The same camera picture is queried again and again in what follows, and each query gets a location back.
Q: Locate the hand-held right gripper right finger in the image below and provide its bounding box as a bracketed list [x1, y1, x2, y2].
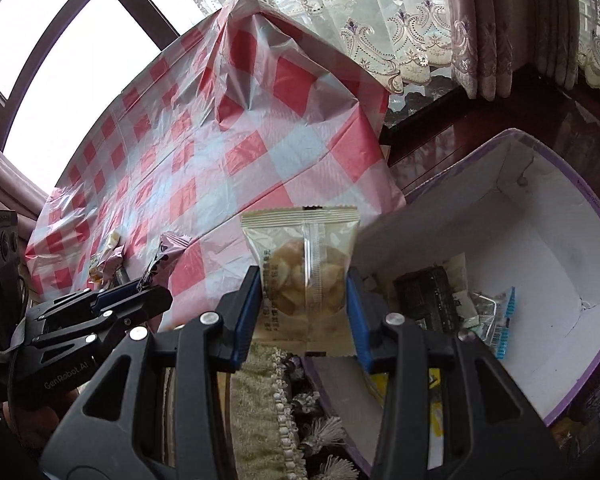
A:
[344, 266, 568, 480]

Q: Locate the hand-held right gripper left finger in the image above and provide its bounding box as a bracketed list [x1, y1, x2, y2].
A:
[40, 264, 263, 480]

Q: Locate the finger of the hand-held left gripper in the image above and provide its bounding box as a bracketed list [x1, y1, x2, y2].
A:
[27, 285, 173, 358]
[25, 280, 156, 323]

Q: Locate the pink foil snack wrapper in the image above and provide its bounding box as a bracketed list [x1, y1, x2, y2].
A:
[147, 231, 191, 286]
[89, 246, 127, 283]

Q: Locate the beige clear-window cookie packet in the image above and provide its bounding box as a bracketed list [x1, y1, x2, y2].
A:
[240, 205, 361, 358]

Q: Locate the purple cardboard box white inside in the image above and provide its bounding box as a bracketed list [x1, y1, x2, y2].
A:
[300, 127, 600, 476]

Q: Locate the dark brown snack packet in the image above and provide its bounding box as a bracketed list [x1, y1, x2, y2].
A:
[392, 266, 463, 333]

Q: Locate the mauve embroidered drape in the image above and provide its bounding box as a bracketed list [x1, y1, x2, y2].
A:
[437, 0, 581, 101]
[0, 130, 46, 233]

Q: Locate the tasselled beige cloth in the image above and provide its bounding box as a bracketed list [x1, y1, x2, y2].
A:
[160, 345, 361, 480]

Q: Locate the bright yellow snack packet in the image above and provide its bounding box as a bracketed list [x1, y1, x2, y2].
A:
[367, 367, 443, 436]

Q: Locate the cream snack packet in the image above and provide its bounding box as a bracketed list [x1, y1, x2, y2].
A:
[442, 252, 481, 328]

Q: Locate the clear packet with blue edge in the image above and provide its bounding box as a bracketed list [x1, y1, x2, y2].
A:
[467, 286, 517, 358]

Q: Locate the red white checked plastic tablecloth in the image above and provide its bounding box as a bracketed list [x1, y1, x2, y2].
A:
[25, 0, 408, 333]

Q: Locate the dark wooden windowsill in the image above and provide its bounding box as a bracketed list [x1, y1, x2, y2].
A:
[380, 65, 600, 196]

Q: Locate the dark window frame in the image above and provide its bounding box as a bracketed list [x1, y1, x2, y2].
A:
[0, 0, 221, 151]

